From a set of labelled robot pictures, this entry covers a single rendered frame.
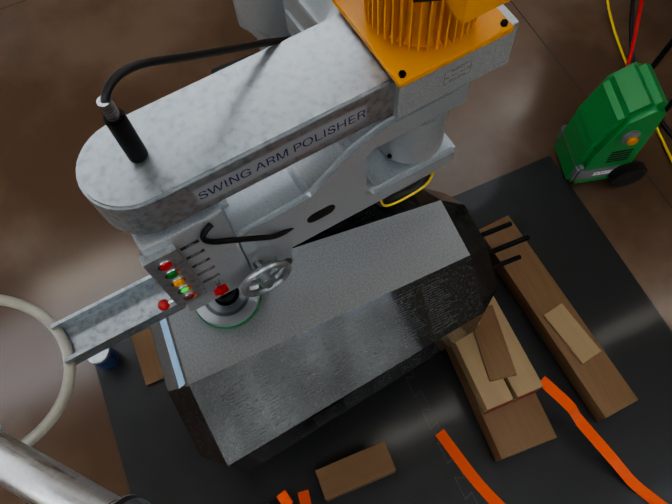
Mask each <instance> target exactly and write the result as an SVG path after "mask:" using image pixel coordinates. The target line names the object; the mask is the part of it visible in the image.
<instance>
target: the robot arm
mask: <svg viewBox="0 0 672 504"><path fill-rule="evenodd" d="M0 486H2V487H4V488H5V489H7V490H8V491H10V492H12V493H13V494H15V495H16V496H18V497H19V498H21V499H23V500H24V501H26V502H27V503H29V504H151V503H149V502H148V501H147V500H145V499H143V498H141V497H139V496H137V495H133V494H131V495H126V496H123V497H120V496H118V495H116V494H115V493H113V492H111V491H109V490H107V489H106V488H104V487H102V486H100V485H98V484H97V483H95V482H93V481H91V480H89V479H88V478H86V477H84V476H82V475H80V474H79V473H77V472H75V471H73V470H71V469H70V468H68V467H66V466H64V465H62V464H61V463H59V462H57V461H55V460H54V459H52V458H50V457H48V456H46V455H45V454H43V453H41V452H39V451H37V450H36V449H34V448H32V447H30V446H28V445H27V444H25V443H23V442H21V441H19V440H18V439H16V438H14V437H12V436H10V435H9V434H7V433H5V432H3V431H1V426H0Z"/></svg>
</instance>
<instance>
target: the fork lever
mask: <svg viewBox="0 0 672 504"><path fill-rule="evenodd" d="M162 299H166V300H169V299H170V296H169V295H168V294H167V293H166V292H165V291H164V290H163V289H162V287H161V286H160V285H159V284H158V283H157V282H156V281H155V280H154V278H153V277H152V276H151V275H148V276H146V277H144V278H142V279H140V280H138V281H136V282H134V283H132V284H130V285H128V286H126V287H124V288H122V289H121V290H119V291H117V292H115V293H113V294H111V295H109V296H107V297H105V298H103V299H101V300H99V301H97V302H95V303H93V304H91V305H89V306H87V307H85V308H83V309H81V310H79V311H77V312H75V313H73V314H71V315H69V316H67V317H65V318H63V319H61V320H59V321H57V322H55V323H53V324H51V325H50V327H51V329H53V330H55V329H58V328H63V330H64V331H65V333H66V334H67V336H68V338H69V340H70V342H71V345H72V348H73V352H74V354H72V355H70V356H68V357H66V358H65V359H63V361H64V363H66V364H68V363H71V362H75V365H77V364H79V363H81V362H83V361H85V360H87V359H89V358H91V357H92V356H94V355H96V354H98V353H100V352H102V351H104V350H106V349H108V348H110V347H112V346H114V345H115V344H117V343H119V342H121V341H123V340H125V339H127V338H129V337H131V336H133V335H135V334H137V333H138V332H140V331H142V330H144V329H146V328H148V327H150V326H152V325H154V324H156V323H158V322H160V321H162V320H163V319H165V318H167V317H169V316H171V315H173V314H175V313H177V312H179V311H181V310H183V309H185V308H186V307H187V306H186V305H185V306H183V307H181V308H180V307H179V306H178V305H177V304H176V303H175V302H174V303H172V304H170V307H169V309H168V310H166V311H161V310H160V309H159V308H158V302H159V301H160V300H162Z"/></svg>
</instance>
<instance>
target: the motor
mask: <svg viewBox="0 0 672 504"><path fill-rule="evenodd" d="M509 1H511V0H332V2H333V3H334V4H335V6H336V7H337V8H338V10H339V11H340V12H341V13H342V15H343V16H344V17H345V19H346V20H347V21H348V22H349V24H350V25H351V26H352V28H353V29H354V30H355V32H356V33H357V34H358V35H359V37H360V38H361V39H362V41H363V42H364V43H365V44H366V46H367V47H368V48H369V50H370V51H371V52H372V54H373V55H374V56H375V57H376V59H377V60H378V61H379V63H380V64H381V65H382V67H383V68H384V69H385V70H386V72H387V73H388V74H389V76H390V77H391V78H392V79H393V81H394V82H395V83H396V85H397V86H398V87H399V88H402V87H404V86H406V85H408V84H410V83H412V82H414V81H416V80H418V79H420V78H422V77H424V76H426V75H428V74H430V73H432V72H434V71H435V70H437V69H439V68H441V67H443V66H445V65H447V64H449V63H451V62H453V61H455V60H457V59H459V58H461V57H463V56H465V55H467V54H469V53H471V52H473V51H475V50H477V49H479V48H481V47H483V46H485V45H487V44H489V43H491V42H493V41H495V40H497V39H499V38H501V37H503V36H505V35H507V34H509V33H511V32H512V31H513V29H514V26H513V24H512V23H511V22H510V21H509V20H508V19H507V18H506V17H505V16H504V15H503V14H502V13H501V11H500V10H499V9H498V8H497V7H498V6H500V5H503V4H505V3H507V2H509Z"/></svg>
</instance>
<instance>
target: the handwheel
mask: <svg viewBox="0 0 672 504"><path fill-rule="evenodd" d="M253 265H254V267H255V268H256V270H254V271H253V272H251V273H250V274H249V275H248V276H247V277H246V278H245V279H244V280H243V282H242V283H241V286H240V291H241V293H242V294H243V295H244V296H247V297H254V296H259V295H262V294H265V293H267V292H269V291H271V290H273V289H275V288H276V287H278V286H279V285H280V284H282V283H283V282H284V281H285V280H286V279H287V278H288V276H289V275H290V273H291V270H292V267H291V264H290V263H289V262H287V261H284V260H278V261H273V262H270V263H267V264H265V265H263V264H262V262H261V260H257V261H255V262H254V263H253ZM283 267H284V268H285V270H284V272H283V274H282V275H281V276H280V277H279V278H278V279H276V278H275V277H274V275H275V274H276V273H277V272H278V271H280V270H281V269H282V268H283ZM271 269H273V270H272V271H271ZM256 277H257V279H255V278H256ZM254 279H255V280H254ZM256 284H260V286H261V287H262V288H260V289H256V290H247V287H249V286H253V285H256Z"/></svg>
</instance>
